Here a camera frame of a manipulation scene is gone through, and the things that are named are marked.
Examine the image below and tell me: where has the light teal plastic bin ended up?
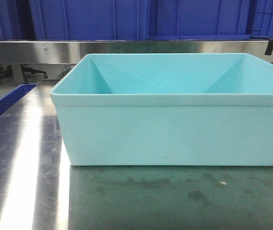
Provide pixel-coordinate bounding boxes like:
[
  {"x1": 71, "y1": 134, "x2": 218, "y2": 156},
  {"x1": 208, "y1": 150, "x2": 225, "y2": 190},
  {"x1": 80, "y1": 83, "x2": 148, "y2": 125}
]
[{"x1": 50, "y1": 53, "x2": 273, "y2": 166}]

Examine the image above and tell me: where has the blue plastic crate centre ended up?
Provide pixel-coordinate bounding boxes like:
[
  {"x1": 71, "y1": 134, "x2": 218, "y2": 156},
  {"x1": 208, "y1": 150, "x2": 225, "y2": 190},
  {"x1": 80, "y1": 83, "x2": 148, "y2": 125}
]
[{"x1": 29, "y1": 0, "x2": 250, "y2": 41}]

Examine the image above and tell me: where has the blue plastic crate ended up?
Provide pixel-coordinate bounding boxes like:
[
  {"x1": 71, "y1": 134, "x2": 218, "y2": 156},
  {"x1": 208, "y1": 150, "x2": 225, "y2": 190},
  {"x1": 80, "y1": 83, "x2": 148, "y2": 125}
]
[
  {"x1": 247, "y1": 0, "x2": 273, "y2": 39},
  {"x1": 29, "y1": 0, "x2": 250, "y2": 41},
  {"x1": 0, "y1": 0, "x2": 35, "y2": 41}
]

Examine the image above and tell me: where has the black office chair base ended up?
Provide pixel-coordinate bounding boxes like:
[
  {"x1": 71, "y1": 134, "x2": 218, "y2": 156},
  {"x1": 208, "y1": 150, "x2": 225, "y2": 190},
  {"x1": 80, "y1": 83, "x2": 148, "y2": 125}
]
[{"x1": 0, "y1": 64, "x2": 48, "y2": 86}]

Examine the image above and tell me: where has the black tape strip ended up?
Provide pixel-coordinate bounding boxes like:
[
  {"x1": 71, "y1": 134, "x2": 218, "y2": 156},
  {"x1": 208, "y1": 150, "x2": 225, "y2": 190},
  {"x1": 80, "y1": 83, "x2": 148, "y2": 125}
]
[{"x1": 264, "y1": 40, "x2": 273, "y2": 56}]

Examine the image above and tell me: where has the blue plastic crate right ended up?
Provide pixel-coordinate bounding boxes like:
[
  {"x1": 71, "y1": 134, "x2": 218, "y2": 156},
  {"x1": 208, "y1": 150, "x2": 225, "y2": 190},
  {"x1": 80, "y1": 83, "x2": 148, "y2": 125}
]
[{"x1": 247, "y1": 0, "x2": 273, "y2": 39}]

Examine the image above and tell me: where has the blue plastic crate left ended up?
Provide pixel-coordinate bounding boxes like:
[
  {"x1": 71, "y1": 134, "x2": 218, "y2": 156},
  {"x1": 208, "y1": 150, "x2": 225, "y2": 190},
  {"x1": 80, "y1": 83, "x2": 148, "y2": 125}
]
[{"x1": 0, "y1": 0, "x2": 35, "y2": 41}]

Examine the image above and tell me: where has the stainless steel shelf rail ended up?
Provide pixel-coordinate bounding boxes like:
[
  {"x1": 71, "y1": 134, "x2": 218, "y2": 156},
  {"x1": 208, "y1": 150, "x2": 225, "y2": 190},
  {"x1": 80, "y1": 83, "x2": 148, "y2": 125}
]
[{"x1": 0, "y1": 40, "x2": 273, "y2": 64}]

